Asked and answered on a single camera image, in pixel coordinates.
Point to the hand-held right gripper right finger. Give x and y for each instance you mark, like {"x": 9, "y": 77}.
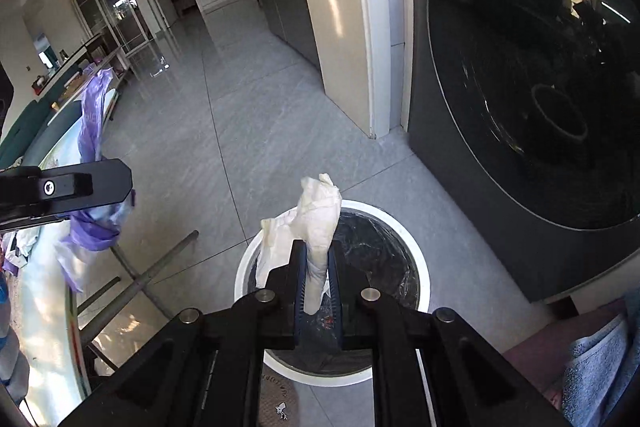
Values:
{"x": 334, "y": 287}

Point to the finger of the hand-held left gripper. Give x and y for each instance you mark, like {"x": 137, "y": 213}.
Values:
{"x": 107, "y": 187}

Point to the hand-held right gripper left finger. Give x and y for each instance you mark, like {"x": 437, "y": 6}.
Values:
{"x": 300, "y": 287}

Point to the black bin liner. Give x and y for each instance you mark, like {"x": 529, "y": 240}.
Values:
{"x": 380, "y": 252}

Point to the purple plastic bag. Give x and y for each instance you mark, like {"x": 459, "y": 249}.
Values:
{"x": 92, "y": 127}

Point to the white tissue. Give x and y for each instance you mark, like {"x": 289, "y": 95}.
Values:
{"x": 315, "y": 217}

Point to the white round bin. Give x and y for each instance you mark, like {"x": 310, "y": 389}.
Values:
{"x": 320, "y": 377}

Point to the teal sofa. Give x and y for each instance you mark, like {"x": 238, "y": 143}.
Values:
{"x": 30, "y": 122}

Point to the landscape printed table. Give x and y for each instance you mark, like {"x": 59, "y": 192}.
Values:
{"x": 45, "y": 307}

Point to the glass sliding doors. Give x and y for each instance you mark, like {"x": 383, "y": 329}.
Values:
{"x": 110, "y": 12}

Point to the grey washing machine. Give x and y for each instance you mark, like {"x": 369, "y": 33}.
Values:
{"x": 425, "y": 117}

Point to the maroon cloth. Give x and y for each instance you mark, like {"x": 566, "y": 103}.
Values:
{"x": 535, "y": 352}

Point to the blue towel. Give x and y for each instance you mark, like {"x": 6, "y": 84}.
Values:
{"x": 600, "y": 372}

